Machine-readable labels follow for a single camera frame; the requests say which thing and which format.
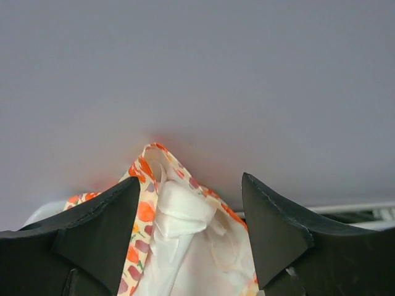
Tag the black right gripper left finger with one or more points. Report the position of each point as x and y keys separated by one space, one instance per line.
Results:
x=80 y=251

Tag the orange floral skirt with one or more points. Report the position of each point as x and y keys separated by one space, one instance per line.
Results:
x=185 y=240

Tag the white plastic basket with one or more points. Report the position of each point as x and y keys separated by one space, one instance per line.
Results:
x=47 y=210

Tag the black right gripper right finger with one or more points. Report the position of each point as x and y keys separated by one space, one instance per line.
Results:
x=299 y=252

